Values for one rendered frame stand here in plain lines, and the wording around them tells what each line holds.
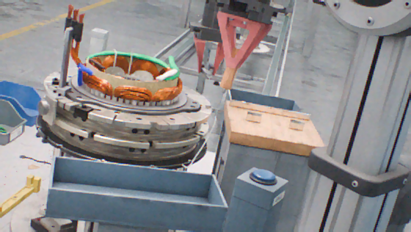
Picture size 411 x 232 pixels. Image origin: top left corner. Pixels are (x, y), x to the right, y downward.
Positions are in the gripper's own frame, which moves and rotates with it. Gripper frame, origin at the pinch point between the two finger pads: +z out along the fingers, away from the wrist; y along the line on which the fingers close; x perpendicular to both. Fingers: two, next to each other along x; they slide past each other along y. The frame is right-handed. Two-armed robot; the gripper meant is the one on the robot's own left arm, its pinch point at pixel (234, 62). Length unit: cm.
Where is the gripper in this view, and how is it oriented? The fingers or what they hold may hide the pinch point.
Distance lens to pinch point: 89.8
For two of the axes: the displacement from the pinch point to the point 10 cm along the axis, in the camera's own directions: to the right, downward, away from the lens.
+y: -3.4, 0.9, -9.4
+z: -2.5, 9.5, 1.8
